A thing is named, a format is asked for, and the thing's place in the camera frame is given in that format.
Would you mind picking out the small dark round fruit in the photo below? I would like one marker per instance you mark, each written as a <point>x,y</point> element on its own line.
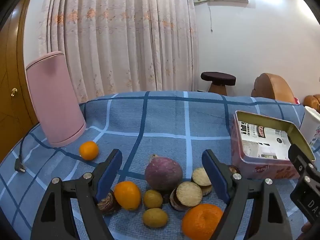
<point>234,170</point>

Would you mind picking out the wooden door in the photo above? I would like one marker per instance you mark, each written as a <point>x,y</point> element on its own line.
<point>12,67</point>

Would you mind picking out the pink rectangular tin box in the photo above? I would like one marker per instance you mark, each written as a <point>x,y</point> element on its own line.
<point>250,168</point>

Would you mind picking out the blue checked blanket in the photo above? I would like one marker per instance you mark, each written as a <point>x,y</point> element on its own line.
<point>165,120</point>

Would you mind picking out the brass door knob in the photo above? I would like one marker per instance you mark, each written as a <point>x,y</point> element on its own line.
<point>14,91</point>

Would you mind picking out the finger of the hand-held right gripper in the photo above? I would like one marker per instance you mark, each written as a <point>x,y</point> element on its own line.
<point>300,157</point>

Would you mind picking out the person's right hand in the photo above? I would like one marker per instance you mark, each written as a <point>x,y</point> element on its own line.
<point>307,228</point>

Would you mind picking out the floral pink curtain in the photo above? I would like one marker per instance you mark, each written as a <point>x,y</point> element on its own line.
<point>120,42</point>

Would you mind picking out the white cup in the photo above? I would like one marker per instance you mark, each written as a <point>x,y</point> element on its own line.
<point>308,125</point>

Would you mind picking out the wooden stool dark cushion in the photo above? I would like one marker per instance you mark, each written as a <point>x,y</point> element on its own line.
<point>218,78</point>

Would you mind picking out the large orange mandarin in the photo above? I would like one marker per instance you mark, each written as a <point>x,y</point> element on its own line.
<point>201,221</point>

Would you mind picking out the carved wooden furniture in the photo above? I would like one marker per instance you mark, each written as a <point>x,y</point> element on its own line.
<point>312,102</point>

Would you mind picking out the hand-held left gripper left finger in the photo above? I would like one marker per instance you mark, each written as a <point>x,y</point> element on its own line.
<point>110,175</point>

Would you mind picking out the oval orange citrus fruit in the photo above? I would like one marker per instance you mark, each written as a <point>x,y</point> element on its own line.
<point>127,195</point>

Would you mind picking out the pink cylindrical appliance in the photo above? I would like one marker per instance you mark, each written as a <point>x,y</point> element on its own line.
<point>55,100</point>

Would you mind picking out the small yellow-green fruit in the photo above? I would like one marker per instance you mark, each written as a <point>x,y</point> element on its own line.
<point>155,217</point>
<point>152,199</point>

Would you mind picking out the small round orange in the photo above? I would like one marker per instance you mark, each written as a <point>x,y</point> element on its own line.
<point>88,150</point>

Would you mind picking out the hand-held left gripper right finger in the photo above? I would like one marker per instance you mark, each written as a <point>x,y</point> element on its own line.
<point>215,177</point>

